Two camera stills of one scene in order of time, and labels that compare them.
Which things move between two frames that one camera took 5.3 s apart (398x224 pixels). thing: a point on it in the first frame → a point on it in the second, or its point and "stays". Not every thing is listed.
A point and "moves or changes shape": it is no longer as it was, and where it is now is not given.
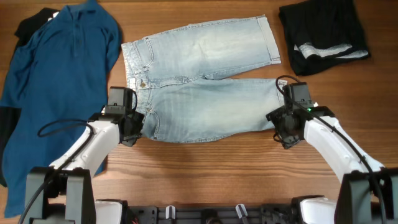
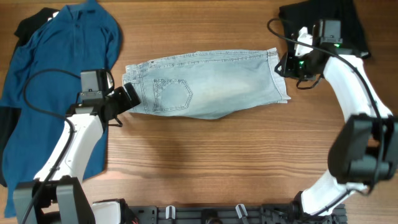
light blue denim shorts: (173, 74) moves or changes shape
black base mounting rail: (270, 214) stays
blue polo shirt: (58, 78) stays
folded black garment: (322, 33) stays
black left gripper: (138, 117) → (125, 103)
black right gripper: (287, 140) → (286, 68)
